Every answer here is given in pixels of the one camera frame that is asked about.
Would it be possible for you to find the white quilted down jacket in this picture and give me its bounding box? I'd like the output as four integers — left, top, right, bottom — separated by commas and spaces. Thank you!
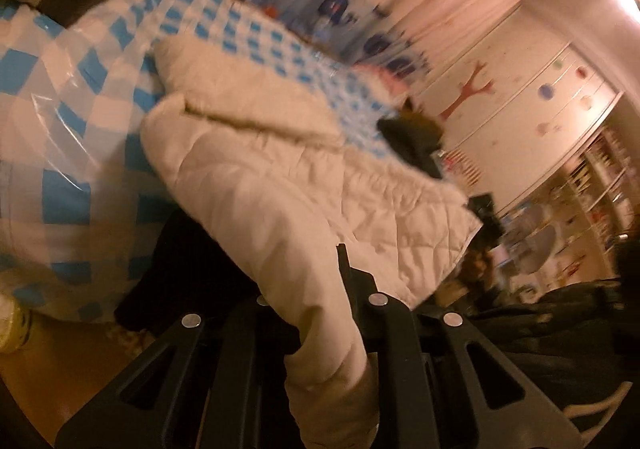
141, 35, 480, 448

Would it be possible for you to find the black folded garment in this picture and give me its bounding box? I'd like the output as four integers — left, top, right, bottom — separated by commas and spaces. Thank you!
114, 208, 300, 351

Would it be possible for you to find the white electric fan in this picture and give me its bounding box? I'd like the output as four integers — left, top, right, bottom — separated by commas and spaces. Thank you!
502, 203, 560, 292

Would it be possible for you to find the cluttered shelf unit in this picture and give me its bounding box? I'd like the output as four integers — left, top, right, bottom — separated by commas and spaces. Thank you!
499, 122, 640, 290

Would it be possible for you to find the brown plush toy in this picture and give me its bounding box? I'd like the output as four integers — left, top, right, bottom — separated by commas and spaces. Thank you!
376, 97, 444, 179

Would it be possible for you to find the white decorated wardrobe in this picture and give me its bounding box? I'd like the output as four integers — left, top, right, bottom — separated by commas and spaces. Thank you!
416, 8, 622, 213

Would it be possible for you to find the blue white checkered storage bag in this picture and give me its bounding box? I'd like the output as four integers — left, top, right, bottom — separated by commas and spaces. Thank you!
1, 0, 392, 322

